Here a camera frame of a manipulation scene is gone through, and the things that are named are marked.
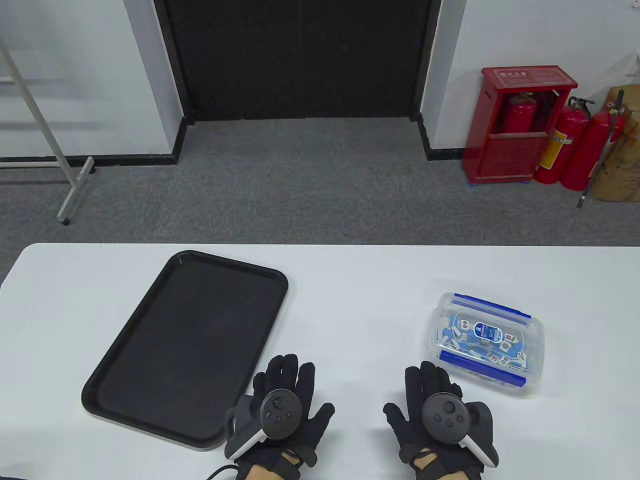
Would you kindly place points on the clear plastic lid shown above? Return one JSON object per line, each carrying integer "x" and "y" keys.
{"x": 487, "y": 331}

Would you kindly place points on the person's right hand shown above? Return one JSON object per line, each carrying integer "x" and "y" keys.
{"x": 430, "y": 380}

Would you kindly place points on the clear box with blue latches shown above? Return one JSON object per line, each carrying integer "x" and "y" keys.
{"x": 480, "y": 368}

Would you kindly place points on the red fire extinguisher cabinet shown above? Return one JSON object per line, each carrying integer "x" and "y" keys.
{"x": 505, "y": 155}

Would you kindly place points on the red extinguisher with yellow label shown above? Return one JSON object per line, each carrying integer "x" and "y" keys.
{"x": 570, "y": 130}

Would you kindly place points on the black door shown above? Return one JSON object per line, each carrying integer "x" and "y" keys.
{"x": 300, "y": 60}

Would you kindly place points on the person's left forearm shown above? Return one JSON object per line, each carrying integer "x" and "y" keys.
{"x": 267, "y": 474}

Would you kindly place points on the white metal stand frame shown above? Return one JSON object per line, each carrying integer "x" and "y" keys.
{"x": 76, "y": 192}

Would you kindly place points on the pile of blue mahjong tiles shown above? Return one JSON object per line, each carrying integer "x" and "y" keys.
{"x": 450, "y": 332}

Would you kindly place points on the person's left hand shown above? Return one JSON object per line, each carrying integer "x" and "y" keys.
{"x": 295, "y": 375}

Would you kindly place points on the black white controller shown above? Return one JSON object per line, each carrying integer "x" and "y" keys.
{"x": 279, "y": 414}
{"x": 444, "y": 417}

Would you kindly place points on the red fire extinguisher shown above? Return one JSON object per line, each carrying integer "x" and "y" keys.
{"x": 590, "y": 150}
{"x": 520, "y": 115}

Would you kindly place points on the brown cardboard box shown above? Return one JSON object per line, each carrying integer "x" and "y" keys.
{"x": 622, "y": 170}

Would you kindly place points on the black plastic tray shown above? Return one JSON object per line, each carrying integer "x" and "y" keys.
{"x": 190, "y": 340}

